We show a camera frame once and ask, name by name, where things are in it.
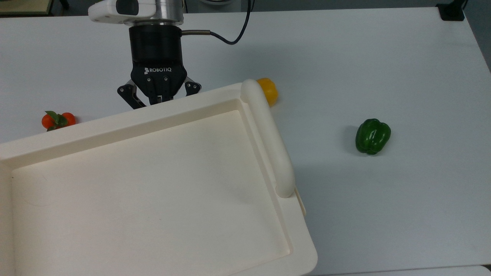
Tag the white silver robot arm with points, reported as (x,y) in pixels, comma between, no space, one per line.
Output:
(153,11)

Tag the green toy bell pepper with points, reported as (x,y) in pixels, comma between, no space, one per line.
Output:
(372,136)

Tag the red toy tomatoes bunch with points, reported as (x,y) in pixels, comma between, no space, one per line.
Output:
(49,121)

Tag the black table clamp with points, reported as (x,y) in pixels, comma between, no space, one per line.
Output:
(452,10)

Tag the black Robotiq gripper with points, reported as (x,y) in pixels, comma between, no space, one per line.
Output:
(157,57)

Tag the cream plastic tray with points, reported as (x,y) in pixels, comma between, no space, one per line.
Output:
(153,191)

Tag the wood framed board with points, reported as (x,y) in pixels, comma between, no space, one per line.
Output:
(23,7)

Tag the dark stand leg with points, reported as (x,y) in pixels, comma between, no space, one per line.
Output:
(64,3)

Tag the yellow toy bell pepper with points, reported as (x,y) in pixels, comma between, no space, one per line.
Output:
(270,92)

